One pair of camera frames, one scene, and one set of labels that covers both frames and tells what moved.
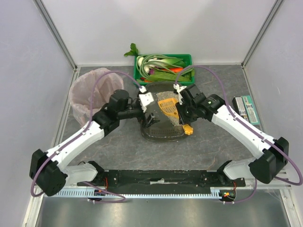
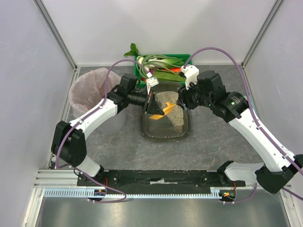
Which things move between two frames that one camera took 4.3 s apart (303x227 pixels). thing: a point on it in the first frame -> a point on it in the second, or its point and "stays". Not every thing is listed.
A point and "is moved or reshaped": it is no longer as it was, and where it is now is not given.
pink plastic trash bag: (81, 89) stays
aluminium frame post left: (53, 29) stays
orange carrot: (176, 70) stays
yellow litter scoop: (168, 107) is moved or reshaped
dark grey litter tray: (165, 129) stays
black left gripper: (145, 116) -> (148, 102)
